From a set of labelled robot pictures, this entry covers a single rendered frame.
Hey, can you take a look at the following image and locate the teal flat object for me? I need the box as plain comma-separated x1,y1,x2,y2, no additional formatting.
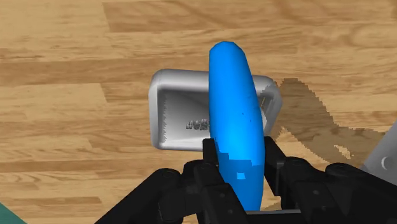
0,202,28,224

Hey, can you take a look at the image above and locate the blue oblong object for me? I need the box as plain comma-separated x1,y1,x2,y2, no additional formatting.
208,41,266,212

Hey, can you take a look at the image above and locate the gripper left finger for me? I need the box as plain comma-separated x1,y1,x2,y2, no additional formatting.
94,138,249,224

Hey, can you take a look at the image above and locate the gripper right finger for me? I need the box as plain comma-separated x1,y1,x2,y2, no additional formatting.
263,136,397,224

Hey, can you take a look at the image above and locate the grey rectangular tray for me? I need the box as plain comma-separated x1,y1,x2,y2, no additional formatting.
148,69,283,152

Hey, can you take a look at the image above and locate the grey furniture piece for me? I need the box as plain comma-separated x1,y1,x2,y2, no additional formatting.
361,119,397,186

